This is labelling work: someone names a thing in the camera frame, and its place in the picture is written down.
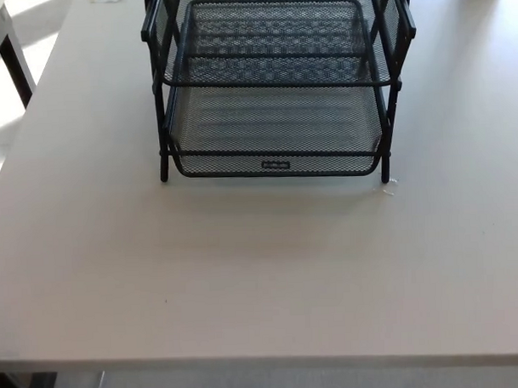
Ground white side table black legs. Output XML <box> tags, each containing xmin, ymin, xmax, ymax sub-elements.
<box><xmin>0</xmin><ymin>0</ymin><xmax>38</xmax><ymax>111</ymax></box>

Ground black mesh sliding tray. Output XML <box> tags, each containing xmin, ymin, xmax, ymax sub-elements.
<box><xmin>148</xmin><ymin>0</ymin><xmax>409</xmax><ymax>97</ymax></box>

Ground black mesh tray with nameplate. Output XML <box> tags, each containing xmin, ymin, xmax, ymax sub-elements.
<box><xmin>161</xmin><ymin>77</ymin><xmax>387</xmax><ymax>184</ymax></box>

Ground black metal tray rack frame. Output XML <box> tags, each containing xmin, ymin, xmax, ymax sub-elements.
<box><xmin>139</xmin><ymin>0</ymin><xmax>422</xmax><ymax>194</ymax></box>

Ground clear tape piece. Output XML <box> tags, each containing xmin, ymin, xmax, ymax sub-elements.
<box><xmin>381</xmin><ymin>175</ymin><xmax>400</xmax><ymax>197</ymax></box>

